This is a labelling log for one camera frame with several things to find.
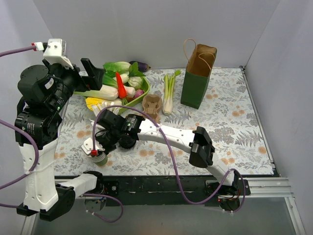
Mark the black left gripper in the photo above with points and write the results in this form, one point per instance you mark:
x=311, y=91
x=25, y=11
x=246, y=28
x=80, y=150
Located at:
x=84, y=76

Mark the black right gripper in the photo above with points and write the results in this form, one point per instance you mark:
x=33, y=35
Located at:
x=103, y=141

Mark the black coffee cup lid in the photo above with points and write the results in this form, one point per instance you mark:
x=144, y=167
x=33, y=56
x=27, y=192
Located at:
x=127, y=142

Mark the stack of green paper cups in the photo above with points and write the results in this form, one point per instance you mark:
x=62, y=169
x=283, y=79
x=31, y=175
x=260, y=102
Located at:
x=100, y=160

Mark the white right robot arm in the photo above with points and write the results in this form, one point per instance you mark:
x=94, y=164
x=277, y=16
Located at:
x=197, y=143

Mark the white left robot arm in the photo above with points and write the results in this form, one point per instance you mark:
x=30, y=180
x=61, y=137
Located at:
x=45, y=89

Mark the green bok choy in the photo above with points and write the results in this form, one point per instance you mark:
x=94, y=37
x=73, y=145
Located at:
x=109, y=81

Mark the yellow corn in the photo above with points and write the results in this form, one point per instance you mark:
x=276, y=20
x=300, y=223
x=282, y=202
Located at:
x=93, y=101

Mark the red carrot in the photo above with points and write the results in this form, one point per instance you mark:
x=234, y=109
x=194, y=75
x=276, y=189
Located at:
x=121, y=89

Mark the purple onion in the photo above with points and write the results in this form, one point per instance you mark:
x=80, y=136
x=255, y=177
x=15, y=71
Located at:
x=138, y=93

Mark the pale green cabbage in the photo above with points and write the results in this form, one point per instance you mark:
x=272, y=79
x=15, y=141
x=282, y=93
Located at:
x=136, y=82

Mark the brown cardboard cup carrier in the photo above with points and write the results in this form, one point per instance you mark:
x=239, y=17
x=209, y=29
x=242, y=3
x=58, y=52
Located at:
x=152, y=105

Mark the purple eggplant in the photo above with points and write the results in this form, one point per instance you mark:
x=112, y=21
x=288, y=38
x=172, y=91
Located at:
x=139, y=66

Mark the green vegetable tray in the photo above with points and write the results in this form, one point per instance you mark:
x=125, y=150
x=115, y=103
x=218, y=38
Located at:
x=135, y=89

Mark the celery stalk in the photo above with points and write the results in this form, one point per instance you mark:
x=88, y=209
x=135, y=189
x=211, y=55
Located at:
x=169, y=85

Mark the green paper bag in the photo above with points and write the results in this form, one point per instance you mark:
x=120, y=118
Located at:
x=197, y=74

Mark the floral table mat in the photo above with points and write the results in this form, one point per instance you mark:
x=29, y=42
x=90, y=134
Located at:
x=226, y=112

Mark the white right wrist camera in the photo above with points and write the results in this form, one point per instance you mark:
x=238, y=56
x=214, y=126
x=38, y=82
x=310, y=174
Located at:
x=90, y=145

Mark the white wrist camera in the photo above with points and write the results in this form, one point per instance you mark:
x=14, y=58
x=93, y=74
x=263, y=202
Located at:
x=55, y=53
x=90, y=145

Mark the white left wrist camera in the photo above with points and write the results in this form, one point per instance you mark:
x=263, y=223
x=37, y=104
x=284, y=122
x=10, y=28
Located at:
x=55, y=53

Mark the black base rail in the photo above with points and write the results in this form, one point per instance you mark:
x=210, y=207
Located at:
x=164, y=190

